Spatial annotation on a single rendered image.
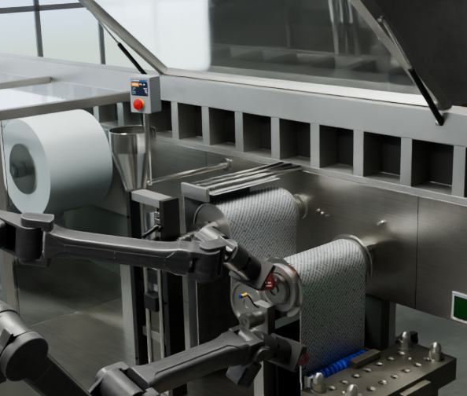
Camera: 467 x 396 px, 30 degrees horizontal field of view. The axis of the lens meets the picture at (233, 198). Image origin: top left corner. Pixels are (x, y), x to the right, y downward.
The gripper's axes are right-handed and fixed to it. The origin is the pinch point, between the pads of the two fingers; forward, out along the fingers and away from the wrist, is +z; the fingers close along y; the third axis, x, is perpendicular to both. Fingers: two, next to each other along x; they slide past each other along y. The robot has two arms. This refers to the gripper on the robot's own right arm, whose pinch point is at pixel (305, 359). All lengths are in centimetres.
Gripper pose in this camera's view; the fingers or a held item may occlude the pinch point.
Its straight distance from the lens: 216.8
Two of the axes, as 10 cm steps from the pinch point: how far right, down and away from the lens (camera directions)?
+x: 3.5, -9.3, 0.9
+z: 6.5, 3.1, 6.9
